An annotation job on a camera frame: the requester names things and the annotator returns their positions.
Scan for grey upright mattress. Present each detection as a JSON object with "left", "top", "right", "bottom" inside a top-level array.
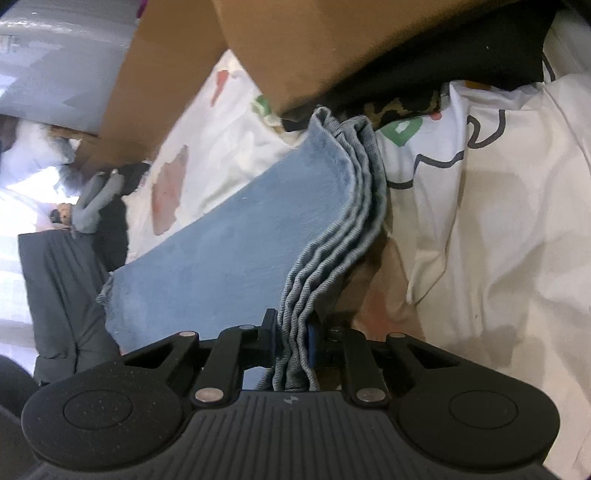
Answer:
[{"left": 0, "top": 0, "right": 143, "bottom": 138}]

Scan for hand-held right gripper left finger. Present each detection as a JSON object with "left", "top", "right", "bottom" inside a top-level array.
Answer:
[{"left": 121, "top": 308, "right": 279, "bottom": 408}]

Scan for grey duvet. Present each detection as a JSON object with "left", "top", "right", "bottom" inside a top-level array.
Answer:
[{"left": 17, "top": 227, "right": 122, "bottom": 385}]

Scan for grey plush toy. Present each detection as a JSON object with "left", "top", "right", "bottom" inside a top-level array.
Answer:
[{"left": 71, "top": 170, "right": 126, "bottom": 234}]

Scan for dark patterned garment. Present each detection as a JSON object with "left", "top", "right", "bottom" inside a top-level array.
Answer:
[{"left": 281, "top": 0, "right": 560, "bottom": 136}]

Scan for black garment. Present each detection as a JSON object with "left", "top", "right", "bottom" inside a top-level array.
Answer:
[{"left": 91, "top": 161, "right": 154, "bottom": 274}]

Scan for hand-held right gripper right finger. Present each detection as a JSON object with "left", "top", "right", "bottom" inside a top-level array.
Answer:
[{"left": 306, "top": 322, "right": 456, "bottom": 408}]

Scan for brown teddy bear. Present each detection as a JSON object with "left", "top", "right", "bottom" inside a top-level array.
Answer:
[{"left": 49, "top": 202, "right": 75, "bottom": 228}]

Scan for bear print bed sheet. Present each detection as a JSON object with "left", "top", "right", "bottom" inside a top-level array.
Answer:
[{"left": 121, "top": 9, "right": 591, "bottom": 480}]

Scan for mustard brown garment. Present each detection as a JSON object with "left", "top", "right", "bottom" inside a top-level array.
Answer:
[{"left": 211, "top": 0, "right": 514, "bottom": 117}]

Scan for blue denim pants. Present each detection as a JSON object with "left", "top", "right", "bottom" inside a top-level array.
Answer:
[{"left": 96, "top": 106, "right": 392, "bottom": 393}]

